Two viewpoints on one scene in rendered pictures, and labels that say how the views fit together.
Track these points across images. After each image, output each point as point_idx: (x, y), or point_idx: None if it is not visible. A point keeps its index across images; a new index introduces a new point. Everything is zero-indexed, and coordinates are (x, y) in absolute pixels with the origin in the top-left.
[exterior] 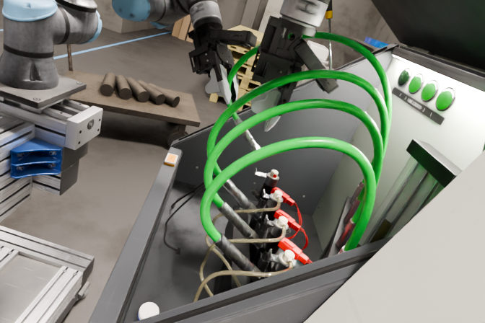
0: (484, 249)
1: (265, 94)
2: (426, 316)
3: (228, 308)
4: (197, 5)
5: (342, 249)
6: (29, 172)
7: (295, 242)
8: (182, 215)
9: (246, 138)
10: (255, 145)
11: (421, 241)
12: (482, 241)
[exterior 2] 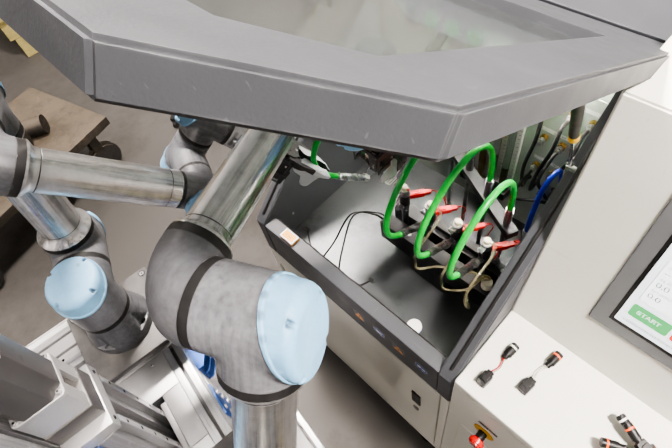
0: (604, 217)
1: None
2: (595, 246)
3: (503, 297)
4: (233, 137)
5: (508, 211)
6: (211, 361)
7: (408, 181)
8: (333, 256)
9: (355, 179)
10: (364, 177)
11: (575, 219)
12: (602, 215)
